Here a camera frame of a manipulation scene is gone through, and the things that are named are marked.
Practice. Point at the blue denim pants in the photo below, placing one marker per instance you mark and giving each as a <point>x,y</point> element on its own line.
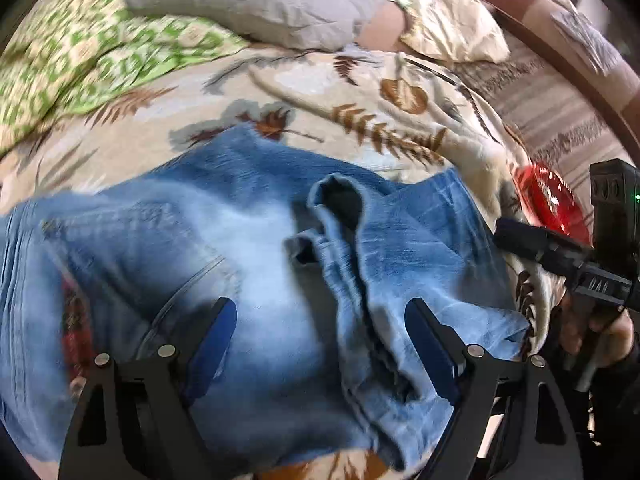
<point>260,260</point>

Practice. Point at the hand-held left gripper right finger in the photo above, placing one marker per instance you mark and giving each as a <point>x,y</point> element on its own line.
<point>430,350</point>

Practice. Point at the striped sofa cover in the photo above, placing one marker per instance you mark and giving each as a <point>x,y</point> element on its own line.
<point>550,115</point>

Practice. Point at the green checked blanket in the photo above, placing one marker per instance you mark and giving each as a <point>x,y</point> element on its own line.
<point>80,55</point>

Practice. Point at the red glass bowl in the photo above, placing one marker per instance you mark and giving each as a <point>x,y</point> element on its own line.
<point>550,195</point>

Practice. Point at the cream pillow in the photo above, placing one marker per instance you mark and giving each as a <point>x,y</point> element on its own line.
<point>455,25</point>

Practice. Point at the person's right hand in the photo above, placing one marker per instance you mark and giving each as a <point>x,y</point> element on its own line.
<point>612,340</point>

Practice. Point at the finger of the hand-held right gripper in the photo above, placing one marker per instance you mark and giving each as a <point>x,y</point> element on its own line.
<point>530,242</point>

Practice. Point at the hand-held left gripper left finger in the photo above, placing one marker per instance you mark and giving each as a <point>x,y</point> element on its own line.
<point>216,340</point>

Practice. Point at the leaf print blanket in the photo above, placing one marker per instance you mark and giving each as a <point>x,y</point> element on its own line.
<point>320,90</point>

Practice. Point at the pink pillow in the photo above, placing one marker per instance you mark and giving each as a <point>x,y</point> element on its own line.
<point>382,30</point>

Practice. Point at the grey crumpled cloth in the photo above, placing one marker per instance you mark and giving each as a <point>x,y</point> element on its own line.
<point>585,35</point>

